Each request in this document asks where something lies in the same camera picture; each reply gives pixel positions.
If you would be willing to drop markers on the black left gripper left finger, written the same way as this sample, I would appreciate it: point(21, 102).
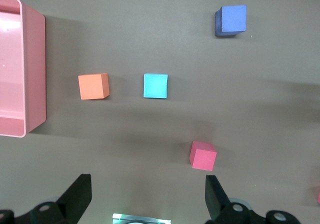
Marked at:
point(75, 196)

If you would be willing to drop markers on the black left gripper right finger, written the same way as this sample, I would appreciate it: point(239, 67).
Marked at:
point(215, 199)

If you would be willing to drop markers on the light blue foam cube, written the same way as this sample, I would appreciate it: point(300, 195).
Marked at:
point(155, 86)

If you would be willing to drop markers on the red foam cube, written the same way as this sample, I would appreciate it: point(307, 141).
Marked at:
point(203, 157)
point(318, 197)

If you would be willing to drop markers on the orange foam cube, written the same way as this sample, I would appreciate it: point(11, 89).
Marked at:
point(93, 86)

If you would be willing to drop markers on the pink plastic bin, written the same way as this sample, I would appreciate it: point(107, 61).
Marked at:
point(35, 71)

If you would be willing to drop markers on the brown table cover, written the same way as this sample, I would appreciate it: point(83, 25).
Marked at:
point(150, 34)

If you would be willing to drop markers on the purple foam cube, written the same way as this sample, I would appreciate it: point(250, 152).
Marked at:
point(232, 19)

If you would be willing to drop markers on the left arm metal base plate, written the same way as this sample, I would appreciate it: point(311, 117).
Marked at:
point(140, 219)

